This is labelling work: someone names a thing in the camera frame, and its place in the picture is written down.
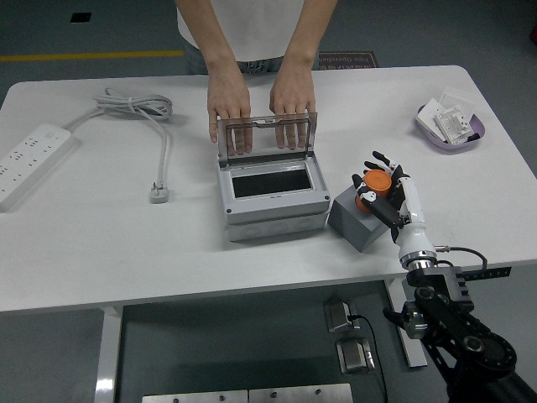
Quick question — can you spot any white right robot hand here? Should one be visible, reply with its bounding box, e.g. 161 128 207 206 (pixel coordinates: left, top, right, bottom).
351 149 435 264

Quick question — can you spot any person's left hand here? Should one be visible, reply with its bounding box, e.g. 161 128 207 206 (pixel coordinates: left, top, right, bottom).
268 66 317 151

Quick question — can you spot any person's right hand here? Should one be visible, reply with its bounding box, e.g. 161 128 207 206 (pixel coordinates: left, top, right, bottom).
206 69 254 155

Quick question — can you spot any transparent hinged box lid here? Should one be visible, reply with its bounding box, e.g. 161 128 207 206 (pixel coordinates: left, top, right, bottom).
216 111 319 167

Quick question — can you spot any orange cylindrical battery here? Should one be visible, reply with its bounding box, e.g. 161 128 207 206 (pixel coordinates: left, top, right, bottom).
356 169 393 214

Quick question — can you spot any silver floor socket box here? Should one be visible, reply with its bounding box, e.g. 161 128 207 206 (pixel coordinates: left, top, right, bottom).
323 296 362 335
335 338 376 376

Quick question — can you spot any grey cube holder block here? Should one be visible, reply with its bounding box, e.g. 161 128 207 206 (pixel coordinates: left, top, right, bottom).
327 184 390 254

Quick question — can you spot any dark printed floor sign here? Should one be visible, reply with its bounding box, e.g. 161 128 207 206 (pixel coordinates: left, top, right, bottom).
316 50 381 71

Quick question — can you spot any person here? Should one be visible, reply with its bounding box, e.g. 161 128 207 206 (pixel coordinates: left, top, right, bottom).
175 0 324 76

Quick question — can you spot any purple plastic tray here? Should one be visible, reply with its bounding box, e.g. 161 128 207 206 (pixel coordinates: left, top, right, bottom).
416 104 487 155

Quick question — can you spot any black table control panel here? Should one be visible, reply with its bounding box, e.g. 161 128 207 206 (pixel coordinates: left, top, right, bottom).
461 266 513 283

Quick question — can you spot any clear plastic packet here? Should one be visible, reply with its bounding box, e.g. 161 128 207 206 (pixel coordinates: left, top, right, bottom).
437 86 480 117

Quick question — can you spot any grey metal plate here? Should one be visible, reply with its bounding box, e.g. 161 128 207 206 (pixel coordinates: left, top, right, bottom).
141 390 249 403
248 382 353 403

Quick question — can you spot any white power strip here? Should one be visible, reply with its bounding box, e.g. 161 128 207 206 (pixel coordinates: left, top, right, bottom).
0 122 73 212

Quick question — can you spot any black floor cable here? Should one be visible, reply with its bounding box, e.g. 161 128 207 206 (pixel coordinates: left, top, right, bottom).
347 313 389 403

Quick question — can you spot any white switch panel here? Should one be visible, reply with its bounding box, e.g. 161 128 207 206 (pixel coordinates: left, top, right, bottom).
433 105 475 145

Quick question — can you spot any white power cord with plug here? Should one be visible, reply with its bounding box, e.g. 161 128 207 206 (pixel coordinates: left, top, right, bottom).
62 85 175 206

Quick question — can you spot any grey electrical enclosure box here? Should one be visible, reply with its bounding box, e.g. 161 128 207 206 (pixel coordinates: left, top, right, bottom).
215 151 331 243

